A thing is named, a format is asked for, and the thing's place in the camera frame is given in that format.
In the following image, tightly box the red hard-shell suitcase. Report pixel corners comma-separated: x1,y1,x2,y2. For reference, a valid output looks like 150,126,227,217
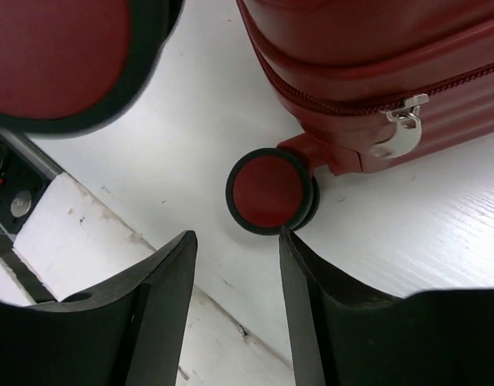
0,1,494,236

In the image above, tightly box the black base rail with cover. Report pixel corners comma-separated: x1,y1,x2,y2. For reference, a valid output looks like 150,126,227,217
0,129,294,385

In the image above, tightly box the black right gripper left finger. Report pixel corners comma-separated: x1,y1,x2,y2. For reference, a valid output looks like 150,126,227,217
0,231,197,385

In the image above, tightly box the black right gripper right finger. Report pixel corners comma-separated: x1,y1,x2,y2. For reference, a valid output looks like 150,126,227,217
279,229,494,385

